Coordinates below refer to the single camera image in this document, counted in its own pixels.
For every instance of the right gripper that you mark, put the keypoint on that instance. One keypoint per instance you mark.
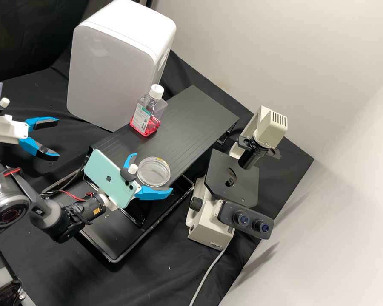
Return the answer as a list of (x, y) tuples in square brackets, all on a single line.
[(111, 202)]

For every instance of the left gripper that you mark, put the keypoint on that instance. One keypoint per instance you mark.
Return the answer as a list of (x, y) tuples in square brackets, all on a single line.
[(6, 130)]

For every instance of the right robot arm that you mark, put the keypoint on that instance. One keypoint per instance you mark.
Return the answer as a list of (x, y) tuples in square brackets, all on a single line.
[(48, 216)]

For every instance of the petri dish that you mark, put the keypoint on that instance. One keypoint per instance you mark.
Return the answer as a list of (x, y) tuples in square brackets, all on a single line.
[(154, 172)]

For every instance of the red liquid bottle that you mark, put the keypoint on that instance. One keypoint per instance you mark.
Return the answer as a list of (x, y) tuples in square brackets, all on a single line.
[(146, 122)]

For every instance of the black tray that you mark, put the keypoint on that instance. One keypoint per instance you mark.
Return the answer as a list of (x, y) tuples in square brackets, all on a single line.
[(127, 236)]

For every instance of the black platform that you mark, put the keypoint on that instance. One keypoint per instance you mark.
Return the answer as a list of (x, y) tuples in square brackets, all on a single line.
[(191, 121)]

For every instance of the cream microscope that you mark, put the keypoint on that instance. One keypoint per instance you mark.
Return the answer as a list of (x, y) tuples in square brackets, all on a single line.
[(210, 216)]

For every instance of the white box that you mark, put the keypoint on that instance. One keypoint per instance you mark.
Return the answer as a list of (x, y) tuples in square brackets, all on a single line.
[(115, 63)]

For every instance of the right wrist camera phone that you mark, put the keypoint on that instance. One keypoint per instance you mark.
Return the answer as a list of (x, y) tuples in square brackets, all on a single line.
[(107, 173)]

